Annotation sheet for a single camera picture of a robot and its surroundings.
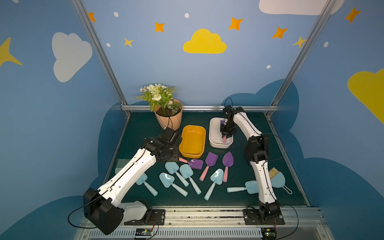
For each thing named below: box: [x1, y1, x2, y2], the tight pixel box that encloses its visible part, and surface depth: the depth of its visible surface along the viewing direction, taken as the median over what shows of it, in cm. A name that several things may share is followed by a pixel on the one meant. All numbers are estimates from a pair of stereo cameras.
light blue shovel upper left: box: [165, 162, 190, 187], surface depth 93 cm
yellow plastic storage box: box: [179, 125, 206, 159], surface depth 107 cm
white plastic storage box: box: [208, 117, 234, 149], surface depth 106 cm
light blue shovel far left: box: [135, 172, 159, 197], surface depth 87 cm
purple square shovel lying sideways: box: [178, 157, 204, 170], surface depth 95 cm
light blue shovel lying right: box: [226, 180, 259, 194], surface depth 85 cm
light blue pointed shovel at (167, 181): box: [159, 172, 189, 197], surface depth 88 cm
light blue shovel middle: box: [179, 164, 202, 195], surface depth 92 cm
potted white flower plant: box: [135, 83, 183, 131], surface depth 92 cm
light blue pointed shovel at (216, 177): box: [204, 168, 224, 201], surface depth 90 cm
